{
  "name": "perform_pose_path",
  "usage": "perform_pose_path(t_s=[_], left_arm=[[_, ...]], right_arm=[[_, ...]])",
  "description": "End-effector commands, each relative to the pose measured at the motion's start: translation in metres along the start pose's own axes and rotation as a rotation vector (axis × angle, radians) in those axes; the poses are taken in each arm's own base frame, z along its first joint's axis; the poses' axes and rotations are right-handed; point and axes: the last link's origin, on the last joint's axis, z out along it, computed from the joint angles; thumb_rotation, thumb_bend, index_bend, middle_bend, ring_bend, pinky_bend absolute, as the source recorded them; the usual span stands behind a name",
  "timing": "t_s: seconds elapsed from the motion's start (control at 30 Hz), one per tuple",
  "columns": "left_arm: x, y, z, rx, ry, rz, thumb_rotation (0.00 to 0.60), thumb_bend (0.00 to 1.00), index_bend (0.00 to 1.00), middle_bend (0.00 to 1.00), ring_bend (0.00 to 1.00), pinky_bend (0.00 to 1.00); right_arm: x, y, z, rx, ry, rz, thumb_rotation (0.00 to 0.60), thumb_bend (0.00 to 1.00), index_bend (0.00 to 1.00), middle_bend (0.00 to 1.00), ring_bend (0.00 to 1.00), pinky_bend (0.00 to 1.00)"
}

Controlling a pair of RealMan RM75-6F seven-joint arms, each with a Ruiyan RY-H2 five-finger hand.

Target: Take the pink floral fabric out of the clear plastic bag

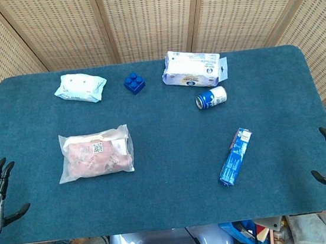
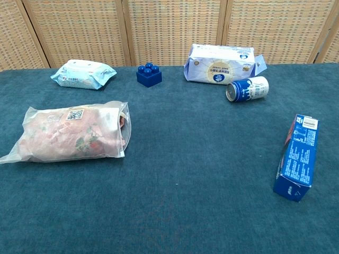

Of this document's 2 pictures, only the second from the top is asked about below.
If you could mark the woven rattan folding screen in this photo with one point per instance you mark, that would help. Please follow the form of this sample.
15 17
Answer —
169 29

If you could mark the blue and white drink can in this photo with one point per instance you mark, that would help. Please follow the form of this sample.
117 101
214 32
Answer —
249 90

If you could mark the blue toy building block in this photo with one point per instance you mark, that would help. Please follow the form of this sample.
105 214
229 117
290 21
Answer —
149 78

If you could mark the white translucent plastic zip bag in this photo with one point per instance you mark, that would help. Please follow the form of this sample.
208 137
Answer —
34 119

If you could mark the long blue cardboard box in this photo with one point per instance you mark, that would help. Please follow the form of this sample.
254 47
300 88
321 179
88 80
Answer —
299 158

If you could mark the white and blue milk carton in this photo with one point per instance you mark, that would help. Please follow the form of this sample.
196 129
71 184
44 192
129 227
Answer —
212 66

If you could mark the pink floral clothes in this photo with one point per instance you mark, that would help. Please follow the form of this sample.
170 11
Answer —
87 137

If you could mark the light blue wet wipes pack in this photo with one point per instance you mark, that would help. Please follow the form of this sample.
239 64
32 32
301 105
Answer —
82 75

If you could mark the teal carpet table cover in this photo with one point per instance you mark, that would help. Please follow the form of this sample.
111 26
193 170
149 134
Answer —
169 172

